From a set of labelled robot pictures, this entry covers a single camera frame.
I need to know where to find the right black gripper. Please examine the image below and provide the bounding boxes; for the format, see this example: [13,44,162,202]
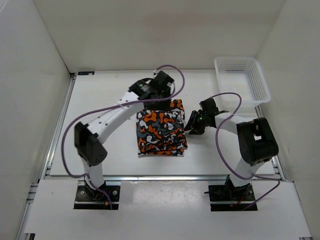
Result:
[183,110,208,135]

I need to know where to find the orange camouflage shorts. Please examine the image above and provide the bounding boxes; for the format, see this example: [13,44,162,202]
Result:
[136,99,188,157]

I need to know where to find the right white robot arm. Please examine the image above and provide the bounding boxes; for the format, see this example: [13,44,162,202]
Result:
[185,98,279,200]

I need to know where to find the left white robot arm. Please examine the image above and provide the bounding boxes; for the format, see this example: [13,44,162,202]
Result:
[74,70,174,201]

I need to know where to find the white plastic basket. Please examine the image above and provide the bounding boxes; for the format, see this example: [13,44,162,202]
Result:
[214,56,271,109]

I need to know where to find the small dark label sticker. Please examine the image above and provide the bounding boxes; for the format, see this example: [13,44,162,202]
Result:
[77,71,95,76]

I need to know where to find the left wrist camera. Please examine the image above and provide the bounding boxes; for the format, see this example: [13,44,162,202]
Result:
[166,77,175,87]

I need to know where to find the aluminium front rail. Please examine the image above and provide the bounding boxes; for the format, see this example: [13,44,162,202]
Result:
[104,174,285,182]

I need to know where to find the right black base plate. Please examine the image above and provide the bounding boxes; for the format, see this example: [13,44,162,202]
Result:
[204,183,258,212]

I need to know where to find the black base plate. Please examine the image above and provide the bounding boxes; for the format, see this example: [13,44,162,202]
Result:
[204,183,258,212]
[73,182,121,211]

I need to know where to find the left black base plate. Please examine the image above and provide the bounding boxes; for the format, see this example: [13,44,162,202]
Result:
[73,182,121,211]

